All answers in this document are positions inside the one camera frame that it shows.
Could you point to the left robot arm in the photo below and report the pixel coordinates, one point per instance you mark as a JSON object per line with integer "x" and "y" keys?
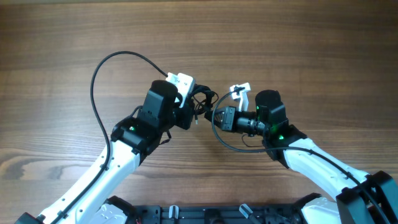
{"x": 131, "y": 141}

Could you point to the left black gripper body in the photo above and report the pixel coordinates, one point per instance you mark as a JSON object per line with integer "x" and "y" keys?
{"x": 181, "y": 117}

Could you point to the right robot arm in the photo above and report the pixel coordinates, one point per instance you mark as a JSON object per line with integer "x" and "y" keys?
{"x": 358, "y": 197}

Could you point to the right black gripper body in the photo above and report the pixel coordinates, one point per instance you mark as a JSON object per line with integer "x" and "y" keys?
{"x": 232, "y": 120}

